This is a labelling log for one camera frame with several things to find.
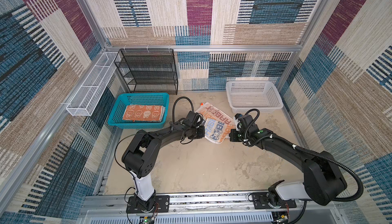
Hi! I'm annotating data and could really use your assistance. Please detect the white plastic laundry basket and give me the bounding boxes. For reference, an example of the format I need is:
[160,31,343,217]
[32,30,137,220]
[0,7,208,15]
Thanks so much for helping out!
[226,80,283,114]

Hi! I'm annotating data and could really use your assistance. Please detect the orange and cream towel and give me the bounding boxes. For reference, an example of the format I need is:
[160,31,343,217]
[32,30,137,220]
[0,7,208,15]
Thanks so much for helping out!
[122,104,166,123]

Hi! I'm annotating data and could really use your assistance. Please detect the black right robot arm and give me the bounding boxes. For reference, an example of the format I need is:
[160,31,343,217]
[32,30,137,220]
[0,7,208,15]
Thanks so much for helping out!
[229,114,347,206]

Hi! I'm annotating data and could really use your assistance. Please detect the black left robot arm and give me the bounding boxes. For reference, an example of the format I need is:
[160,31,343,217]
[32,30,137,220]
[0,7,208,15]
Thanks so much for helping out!
[121,111,205,212]

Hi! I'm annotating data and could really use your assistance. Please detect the teal plastic basket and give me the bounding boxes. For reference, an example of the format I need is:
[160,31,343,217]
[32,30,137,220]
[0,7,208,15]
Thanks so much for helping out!
[108,93,169,129]

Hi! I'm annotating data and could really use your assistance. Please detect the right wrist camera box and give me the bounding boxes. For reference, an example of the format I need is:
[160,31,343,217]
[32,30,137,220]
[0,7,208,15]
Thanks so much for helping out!
[234,113,246,131]

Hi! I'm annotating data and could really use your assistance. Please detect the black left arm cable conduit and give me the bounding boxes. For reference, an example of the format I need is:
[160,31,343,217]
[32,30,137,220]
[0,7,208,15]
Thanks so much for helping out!
[171,96,195,124]

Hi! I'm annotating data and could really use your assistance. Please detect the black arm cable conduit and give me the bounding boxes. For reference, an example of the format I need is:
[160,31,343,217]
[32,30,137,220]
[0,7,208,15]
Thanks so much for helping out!
[243,108,364,202]
[171,96,195,124]

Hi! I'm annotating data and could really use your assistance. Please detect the aluminium frame post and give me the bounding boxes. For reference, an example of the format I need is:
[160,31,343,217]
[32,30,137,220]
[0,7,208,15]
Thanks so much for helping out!
[276,0,329,91]

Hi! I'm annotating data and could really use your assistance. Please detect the black wire shelf rack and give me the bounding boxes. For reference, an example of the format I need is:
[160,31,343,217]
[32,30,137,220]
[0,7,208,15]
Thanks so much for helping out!
[114,49,179,94]

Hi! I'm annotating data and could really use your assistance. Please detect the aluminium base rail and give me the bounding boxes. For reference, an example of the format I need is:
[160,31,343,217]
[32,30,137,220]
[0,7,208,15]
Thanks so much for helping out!
[77,190,346,224]

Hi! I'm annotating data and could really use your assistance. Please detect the white wire mesh tray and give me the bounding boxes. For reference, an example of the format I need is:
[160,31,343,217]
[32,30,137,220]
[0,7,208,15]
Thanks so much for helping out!
[66,52,117,116]

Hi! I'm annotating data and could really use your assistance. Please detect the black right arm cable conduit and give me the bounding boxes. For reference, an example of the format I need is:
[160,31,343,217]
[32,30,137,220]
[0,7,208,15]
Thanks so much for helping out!
[243,108,364,202]

